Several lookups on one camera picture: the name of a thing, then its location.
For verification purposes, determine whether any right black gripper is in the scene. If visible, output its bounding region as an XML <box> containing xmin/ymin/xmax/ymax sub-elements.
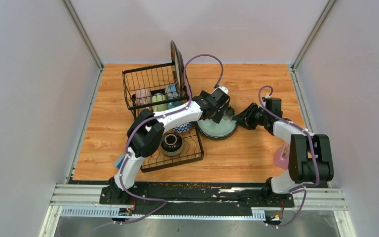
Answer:
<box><xmin>232</xmin><ymin>103</ymin><xmax>268</xmax><ymax>130</ymax></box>

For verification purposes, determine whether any light blue scalloped plate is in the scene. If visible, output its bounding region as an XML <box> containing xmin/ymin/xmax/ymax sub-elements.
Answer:
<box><xmin>196</xmin><ymin>106</ymin><xmax>237</xmax><ymax>140</ymax></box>

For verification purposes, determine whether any white black bowl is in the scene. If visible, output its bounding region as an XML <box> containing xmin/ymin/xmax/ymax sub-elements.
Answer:
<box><xmin>172</xmin><ymin>122</ymin><xmax>192</xmax><ymax>133</ymax></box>

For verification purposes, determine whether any blue butterfly mug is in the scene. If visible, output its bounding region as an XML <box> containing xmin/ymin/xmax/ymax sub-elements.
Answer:
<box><xmin>165</xmin><ymin>83</ymin><xmax>183</xmax><ymax>109</ymax></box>

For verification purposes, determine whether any black rimmed white plate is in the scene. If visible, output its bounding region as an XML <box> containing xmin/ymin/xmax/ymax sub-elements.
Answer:
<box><xmin>170</xmin><ymin>40</ymin><xmax>185</xmax><ymax>95</ymax></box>

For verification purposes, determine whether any light green mug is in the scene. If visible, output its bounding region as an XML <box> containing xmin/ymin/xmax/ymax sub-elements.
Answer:
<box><xmin>152</xmin><ymin>93</ymin><xmax>168</xmax><ymax>112</ymax></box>

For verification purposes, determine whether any dark brown speckled bowl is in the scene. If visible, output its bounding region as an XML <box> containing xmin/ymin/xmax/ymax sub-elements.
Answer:
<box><xmin>160</xmin><ymin>132</ymin><xmax>184</xmax><ymax>157</ymax></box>

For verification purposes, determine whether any pink ceramic mug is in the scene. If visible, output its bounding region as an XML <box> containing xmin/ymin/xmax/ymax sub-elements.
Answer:
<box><xmin>135</xmin><ymin>88</ymin><xmax>152</xmax><ymax>106</ymax></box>

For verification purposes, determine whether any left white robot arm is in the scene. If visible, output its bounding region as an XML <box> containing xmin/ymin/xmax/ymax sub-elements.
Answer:
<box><xmin>100</xmin><ymin>85</ymin><xmax>230</xmax><ymax>204</ymax></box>

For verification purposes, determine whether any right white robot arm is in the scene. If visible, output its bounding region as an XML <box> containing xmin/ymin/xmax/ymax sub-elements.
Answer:
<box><xmin>232</xmin><ymin>98</ymin><xmax>334</xmax><ymax>206</ymax></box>

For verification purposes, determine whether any pink box with mirror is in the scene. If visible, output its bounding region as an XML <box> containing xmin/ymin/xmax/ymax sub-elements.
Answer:
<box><xmin>273</xmin><ymin>144</ymin><xmax>290</xmax><ymax>170</ymax></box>

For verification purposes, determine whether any blue green striped sponge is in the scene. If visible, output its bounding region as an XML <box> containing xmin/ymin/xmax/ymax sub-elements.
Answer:
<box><xmin>114</xmin><ymin>154</ymin><xmax>125</xmax><ymax>170</ymax></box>

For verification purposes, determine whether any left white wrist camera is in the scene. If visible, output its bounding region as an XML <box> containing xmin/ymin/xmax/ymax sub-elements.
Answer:
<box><xmin>214</xmin><ymin>85</ymin><xmax>229</xmax><ymax>94</ymax></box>

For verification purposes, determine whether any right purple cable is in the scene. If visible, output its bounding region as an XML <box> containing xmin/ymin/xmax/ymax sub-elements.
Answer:
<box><xmin>258</xmin><ymin>85</ymin><xmax>321</xmax><ymax>229</ymax></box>

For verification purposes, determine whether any purple cable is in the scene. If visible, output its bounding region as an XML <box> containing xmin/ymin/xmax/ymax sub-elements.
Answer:
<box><xmin>258</xmin><ymin>85</ymin><xmax>321</xmax><ymax>229</ymax></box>
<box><xmin>111</xmin><ymin>53</ymin><xmax>225</xmax><ymax>226</ymax></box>

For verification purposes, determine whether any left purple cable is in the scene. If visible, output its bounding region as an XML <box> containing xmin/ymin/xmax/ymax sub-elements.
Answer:
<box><xmin>111</xmin><ymin>53</ymin><xmax>225</xmax><ymax>226</ymax></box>

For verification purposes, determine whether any black wire dish rack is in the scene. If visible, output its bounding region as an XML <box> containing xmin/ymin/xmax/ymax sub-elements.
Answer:
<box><xmin>122</xmin><ymin>63</ymin><xmax>204</xmax><ymax>172</ymax></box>

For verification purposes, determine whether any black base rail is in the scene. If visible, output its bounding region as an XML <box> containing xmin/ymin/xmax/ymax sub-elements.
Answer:
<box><xmin>50</xmin><ymin>180</ymin><xmax>347</xmax><ymax>226</ymax></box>

